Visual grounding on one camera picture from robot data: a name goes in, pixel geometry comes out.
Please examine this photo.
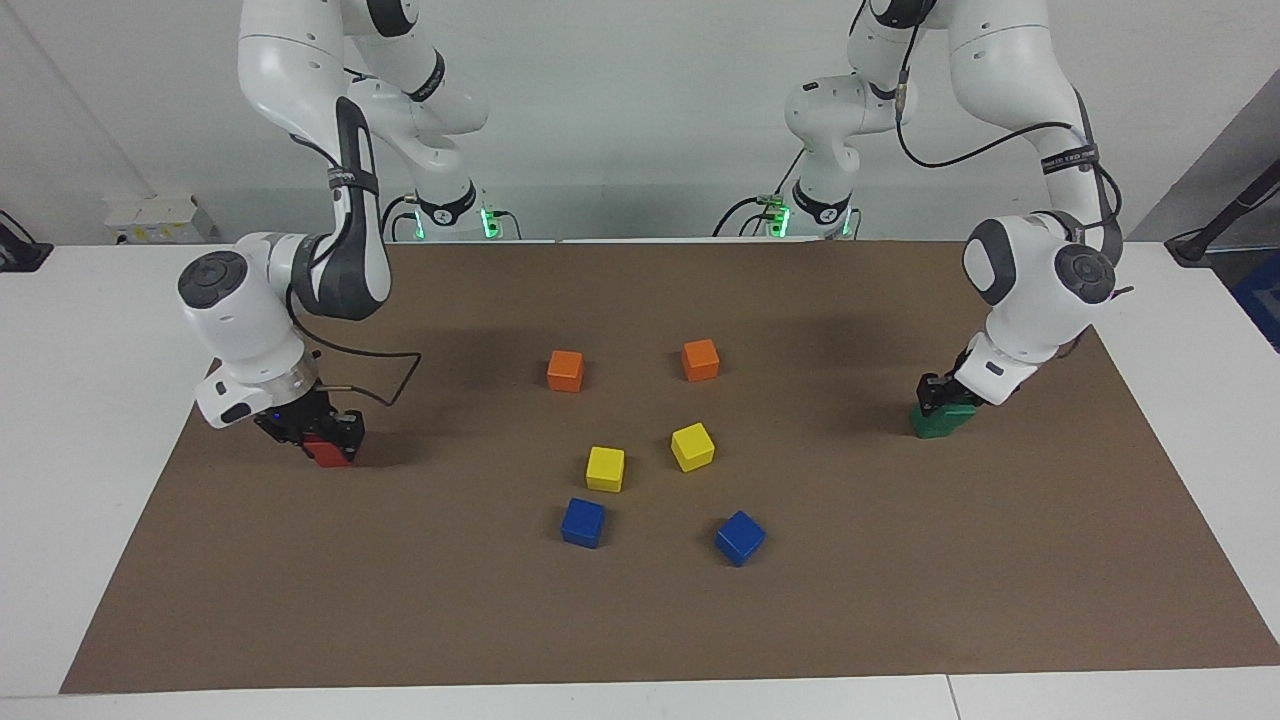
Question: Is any white power strip box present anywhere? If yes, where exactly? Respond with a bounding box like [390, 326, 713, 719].
[104, 194, 217, 245]

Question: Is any blue wooden block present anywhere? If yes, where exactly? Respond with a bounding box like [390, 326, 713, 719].
[714, 510, 768, 568]
[560, 497, 607, 550]

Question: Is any yellow wooden block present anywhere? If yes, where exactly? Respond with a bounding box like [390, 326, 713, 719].
[585, 446, 627, 494]
[670, 422, 717, 474]

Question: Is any black tripod leg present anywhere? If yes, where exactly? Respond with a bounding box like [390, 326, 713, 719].
[1164, 158, 1280, 267]

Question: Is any blue box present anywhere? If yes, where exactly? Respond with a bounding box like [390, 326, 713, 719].
[1232, 248, 1280, 353]

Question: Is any black stand foot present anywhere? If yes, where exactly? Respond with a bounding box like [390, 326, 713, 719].
[0, 208, 53, 274]

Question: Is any brown table mat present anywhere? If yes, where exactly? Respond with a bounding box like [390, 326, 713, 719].
[60, 238, 1280, 695]

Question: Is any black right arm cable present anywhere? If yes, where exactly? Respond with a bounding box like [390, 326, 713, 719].
[288, 288, 422, 409]

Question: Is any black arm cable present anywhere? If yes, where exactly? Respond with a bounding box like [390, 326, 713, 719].
[288, 288, 422, 409]
[892, 18, 1127, 237]

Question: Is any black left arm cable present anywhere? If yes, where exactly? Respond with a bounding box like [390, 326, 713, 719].
[892, 18, 1127, 237]

